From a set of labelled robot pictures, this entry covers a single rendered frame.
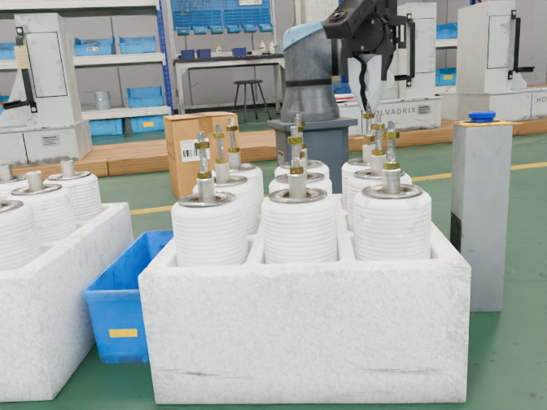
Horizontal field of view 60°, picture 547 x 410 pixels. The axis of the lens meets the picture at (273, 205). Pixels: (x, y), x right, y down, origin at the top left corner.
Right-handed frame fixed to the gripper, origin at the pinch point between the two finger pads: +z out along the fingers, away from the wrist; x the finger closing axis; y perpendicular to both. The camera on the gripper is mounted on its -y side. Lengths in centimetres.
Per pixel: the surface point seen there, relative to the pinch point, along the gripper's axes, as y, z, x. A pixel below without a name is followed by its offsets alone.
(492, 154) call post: 5.6, 8.5, -18.8
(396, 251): -21.8, 16.1, -17.5
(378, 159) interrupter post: -9.6, 7.5, -7.9
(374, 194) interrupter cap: -20.6, 9.7, -13.9
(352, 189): -13.1, 11.4, -5.8
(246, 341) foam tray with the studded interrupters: -35.6, 26.0, -4.9
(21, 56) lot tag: 23, -25, 204
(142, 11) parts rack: 245, -91, 439
